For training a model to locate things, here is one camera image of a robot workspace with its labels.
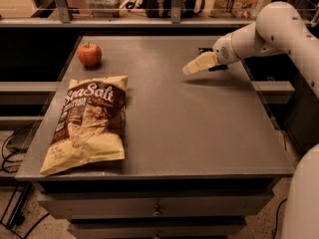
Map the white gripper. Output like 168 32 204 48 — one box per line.
182 34 240 75

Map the black bag on shelf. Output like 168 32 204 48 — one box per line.
140 0 205 18

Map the grey cabinet with drawers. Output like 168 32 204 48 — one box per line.
17 36 294 239

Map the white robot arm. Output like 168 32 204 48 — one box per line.
182 1 319 239

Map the red apple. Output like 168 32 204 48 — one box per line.
77 43 102 67

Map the metal shelf rail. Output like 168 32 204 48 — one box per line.
0 0 319 29

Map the black rxbar chocolate bar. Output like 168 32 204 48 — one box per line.
198 48 228 72

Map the sea salt chips bag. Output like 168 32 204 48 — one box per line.
40 76 128 176

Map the black floor cable right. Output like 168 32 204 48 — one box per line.
270 197 288 239

